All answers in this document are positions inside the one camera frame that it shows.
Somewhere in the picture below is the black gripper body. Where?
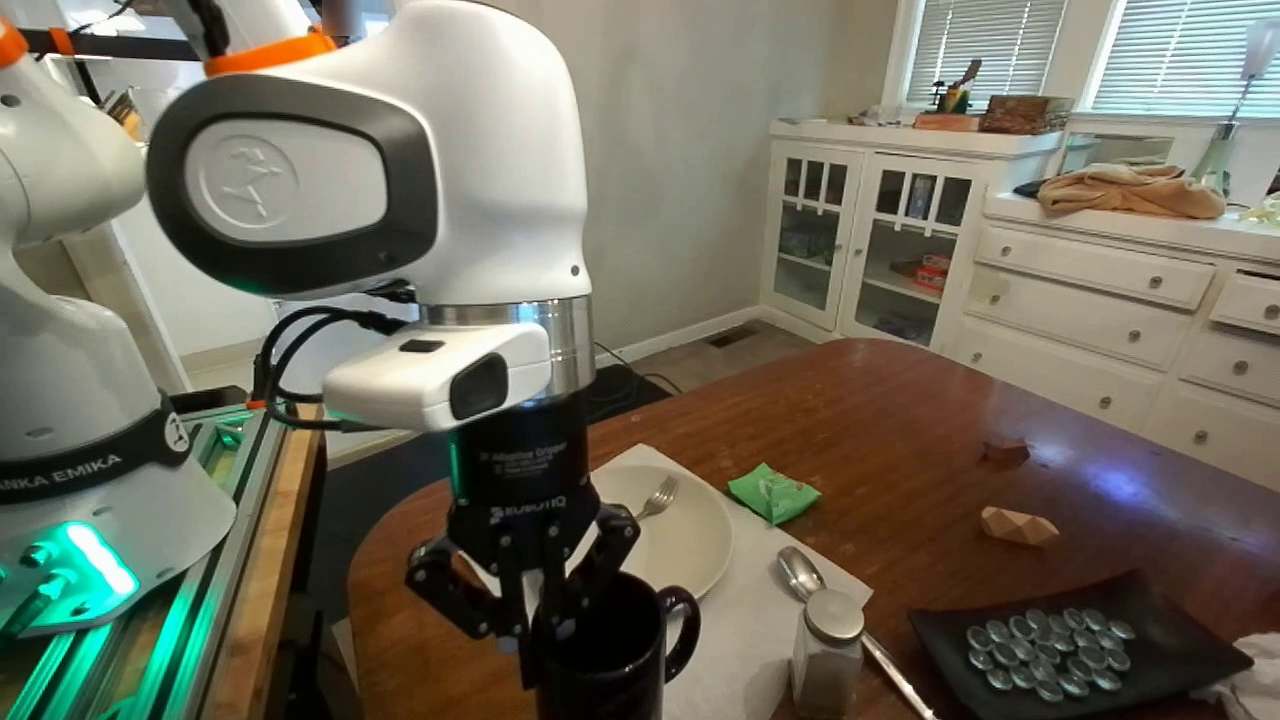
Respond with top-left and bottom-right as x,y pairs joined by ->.
445,393 -> 603,571

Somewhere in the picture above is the white placemat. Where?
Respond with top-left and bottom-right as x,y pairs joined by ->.
583,439 -> 876,720

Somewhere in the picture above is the green folded cloth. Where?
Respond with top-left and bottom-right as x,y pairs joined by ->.
726,459 -> 823,529

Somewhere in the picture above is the silver spoon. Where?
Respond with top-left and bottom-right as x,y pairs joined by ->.
773,543 -> 942,720

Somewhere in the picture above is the glass shaker with metal lid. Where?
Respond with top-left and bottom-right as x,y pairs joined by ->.
789,588 -> 871,720

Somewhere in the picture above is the small light wooden block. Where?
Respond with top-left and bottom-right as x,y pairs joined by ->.
976,500 -> 1064,552

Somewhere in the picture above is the white glass-door cabinet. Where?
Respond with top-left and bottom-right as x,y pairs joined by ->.
758,114 -> 1073,350

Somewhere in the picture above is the pile of blue glass pebbles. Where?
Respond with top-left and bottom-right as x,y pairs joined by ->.
966,602 -> 1141,708

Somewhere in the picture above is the white dresser with drawers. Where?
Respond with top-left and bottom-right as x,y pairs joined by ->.
938,193 -> 1280,494

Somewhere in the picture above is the black rectangular tray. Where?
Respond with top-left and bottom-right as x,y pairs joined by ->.
910,568 -> 1261,720

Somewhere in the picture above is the narrow white window blind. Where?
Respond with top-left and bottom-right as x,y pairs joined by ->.
904,0 -> 1073,105

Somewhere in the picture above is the white crumpled cloth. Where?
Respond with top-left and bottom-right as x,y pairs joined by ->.
1205,628 -> 1280,720

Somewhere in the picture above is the wide white window blind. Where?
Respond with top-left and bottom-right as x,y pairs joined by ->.
1091,0 -> 1280,121

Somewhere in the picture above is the white flower in glass vase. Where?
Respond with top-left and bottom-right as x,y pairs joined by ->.
1198,17 -> 1280,193

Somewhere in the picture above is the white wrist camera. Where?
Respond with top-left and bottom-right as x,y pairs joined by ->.
321,318 -> 556,435

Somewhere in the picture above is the robot mount table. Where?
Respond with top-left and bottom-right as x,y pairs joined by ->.
0,393 -> 331,720

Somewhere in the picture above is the black camera cable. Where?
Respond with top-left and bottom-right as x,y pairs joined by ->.
248,300 -> 413,435

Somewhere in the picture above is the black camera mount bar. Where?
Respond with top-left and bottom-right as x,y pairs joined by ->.
26,25 -> 207,66

